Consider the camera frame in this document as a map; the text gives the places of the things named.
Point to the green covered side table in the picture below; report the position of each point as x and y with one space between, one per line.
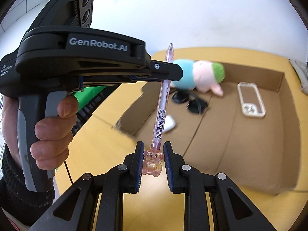
86 95

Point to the pink bear-topped pen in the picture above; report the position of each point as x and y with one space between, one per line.
153 157

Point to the white clear phone case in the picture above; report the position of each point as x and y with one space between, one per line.
251 101

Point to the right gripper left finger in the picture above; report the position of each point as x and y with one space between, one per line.
95 201

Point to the black sunglasses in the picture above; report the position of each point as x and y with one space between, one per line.
195 104

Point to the left hand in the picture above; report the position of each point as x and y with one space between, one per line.
54 134

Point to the cardboard box tray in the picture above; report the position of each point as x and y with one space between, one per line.
261 153

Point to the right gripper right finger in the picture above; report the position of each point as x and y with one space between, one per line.
207 194

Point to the grey folded cloth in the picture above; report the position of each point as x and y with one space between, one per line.
301 70

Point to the white earbuds case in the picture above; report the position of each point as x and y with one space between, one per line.
169 123

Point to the black knit sleeve forearm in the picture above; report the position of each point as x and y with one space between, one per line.
24 205

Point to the pig plush toy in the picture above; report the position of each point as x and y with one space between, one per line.
202 75

